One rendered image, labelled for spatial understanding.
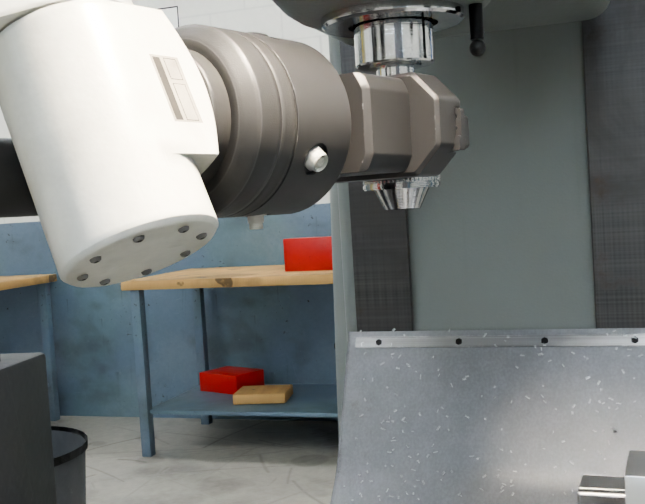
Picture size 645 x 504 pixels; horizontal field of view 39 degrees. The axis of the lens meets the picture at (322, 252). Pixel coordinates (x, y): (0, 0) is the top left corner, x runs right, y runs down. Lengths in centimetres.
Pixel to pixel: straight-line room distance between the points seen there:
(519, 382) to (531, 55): 32
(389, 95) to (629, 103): 46
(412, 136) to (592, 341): 47
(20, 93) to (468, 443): 64
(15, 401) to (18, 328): 528
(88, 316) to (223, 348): 91
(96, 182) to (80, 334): 544
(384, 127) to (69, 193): 18
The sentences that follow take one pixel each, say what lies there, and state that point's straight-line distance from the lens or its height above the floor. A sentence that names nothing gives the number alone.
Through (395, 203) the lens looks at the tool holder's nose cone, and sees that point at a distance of 55.
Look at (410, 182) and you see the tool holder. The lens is 54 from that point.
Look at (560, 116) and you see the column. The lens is 92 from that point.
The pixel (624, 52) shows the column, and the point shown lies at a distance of 92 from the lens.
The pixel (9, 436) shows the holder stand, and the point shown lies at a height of 104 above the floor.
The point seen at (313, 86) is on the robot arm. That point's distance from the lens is 43.
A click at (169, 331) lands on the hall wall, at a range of 546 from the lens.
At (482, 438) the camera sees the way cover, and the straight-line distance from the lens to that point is 91.
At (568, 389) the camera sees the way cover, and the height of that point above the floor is 101.
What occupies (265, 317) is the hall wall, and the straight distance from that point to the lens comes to 518.
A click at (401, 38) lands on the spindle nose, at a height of 129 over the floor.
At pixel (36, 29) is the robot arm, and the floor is 127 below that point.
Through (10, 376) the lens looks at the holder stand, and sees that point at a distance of 75.
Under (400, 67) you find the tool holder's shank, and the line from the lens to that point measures 56.
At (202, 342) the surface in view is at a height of 47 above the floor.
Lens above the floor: 120
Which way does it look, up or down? 3 degrees down
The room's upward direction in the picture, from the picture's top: 4 degrees counter-clockwise
